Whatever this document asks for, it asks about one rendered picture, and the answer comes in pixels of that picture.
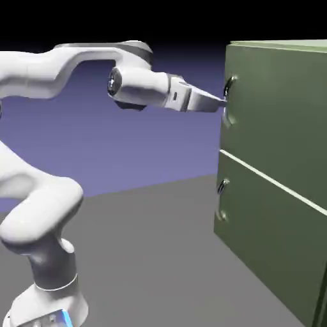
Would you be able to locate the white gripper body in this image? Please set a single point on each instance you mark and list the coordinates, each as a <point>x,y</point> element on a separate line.
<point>201,100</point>

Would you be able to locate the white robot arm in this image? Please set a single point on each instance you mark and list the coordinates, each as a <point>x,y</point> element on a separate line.
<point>132,81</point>

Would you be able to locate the large green cabinet door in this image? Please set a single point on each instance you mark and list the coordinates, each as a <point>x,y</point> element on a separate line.
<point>276,115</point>

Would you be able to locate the green cabinet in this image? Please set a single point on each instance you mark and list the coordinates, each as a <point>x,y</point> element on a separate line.
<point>276,178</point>

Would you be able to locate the small green cabinet door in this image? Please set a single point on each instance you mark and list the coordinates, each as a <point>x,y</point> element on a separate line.
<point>268,242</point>

